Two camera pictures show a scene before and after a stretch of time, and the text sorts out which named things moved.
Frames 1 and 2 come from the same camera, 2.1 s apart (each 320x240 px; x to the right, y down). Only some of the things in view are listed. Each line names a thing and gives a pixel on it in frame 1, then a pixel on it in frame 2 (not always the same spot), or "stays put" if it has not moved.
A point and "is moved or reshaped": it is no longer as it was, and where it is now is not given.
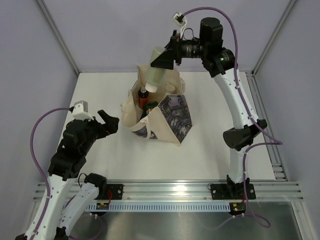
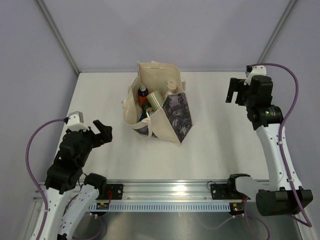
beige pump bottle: [170, 87] is moved or reshaped
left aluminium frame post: [59, 36] stays put
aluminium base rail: [193, 190] stays put
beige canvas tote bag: [164, 114] stays put
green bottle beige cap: [156, 75] to [155, 100]
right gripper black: [166, 59] to [236, 85]
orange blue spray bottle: [143, 95] stays put
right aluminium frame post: [291, 4] stays put
